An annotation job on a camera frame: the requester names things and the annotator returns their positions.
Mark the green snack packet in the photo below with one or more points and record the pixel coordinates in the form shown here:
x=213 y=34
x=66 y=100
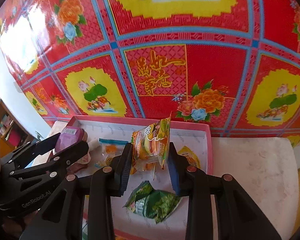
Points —
x=154 y=204

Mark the wooden shelf with items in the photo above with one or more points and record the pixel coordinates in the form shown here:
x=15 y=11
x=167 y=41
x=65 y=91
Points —
x=12 y=132

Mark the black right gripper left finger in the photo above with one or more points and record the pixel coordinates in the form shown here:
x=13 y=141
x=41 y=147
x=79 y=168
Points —
x=61 y=216

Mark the orange cartoon snack packet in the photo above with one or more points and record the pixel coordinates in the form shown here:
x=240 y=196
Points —
x=150 y=146

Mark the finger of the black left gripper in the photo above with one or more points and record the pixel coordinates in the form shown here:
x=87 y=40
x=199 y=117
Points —
x=63 y=160
x=28 y=152

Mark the small yellow snack packet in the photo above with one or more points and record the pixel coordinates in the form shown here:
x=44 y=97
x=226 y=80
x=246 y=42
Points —
x=190 y=156

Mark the purple jelly cup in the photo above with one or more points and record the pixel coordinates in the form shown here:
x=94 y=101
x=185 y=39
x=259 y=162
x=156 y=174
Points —
x=69 y=136

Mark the pink white drink pouch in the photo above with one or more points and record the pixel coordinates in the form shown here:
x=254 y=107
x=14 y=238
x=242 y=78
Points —
x=92 y=145

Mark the pink shallow box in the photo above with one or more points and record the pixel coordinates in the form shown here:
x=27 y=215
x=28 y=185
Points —
x=129 y=225

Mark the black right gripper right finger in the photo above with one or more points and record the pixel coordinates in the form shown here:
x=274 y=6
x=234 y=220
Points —
x=238 y=216

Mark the person's left hand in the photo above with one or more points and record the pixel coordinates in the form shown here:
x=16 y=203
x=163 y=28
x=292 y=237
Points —
x=15 y=226

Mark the red floral wall cloth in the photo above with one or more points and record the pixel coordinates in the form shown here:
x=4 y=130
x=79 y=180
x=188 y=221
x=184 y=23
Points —
x=231 y=64

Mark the clear blue-edged snack bag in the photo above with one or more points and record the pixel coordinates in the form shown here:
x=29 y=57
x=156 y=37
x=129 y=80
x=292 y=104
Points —
x=110 y=148

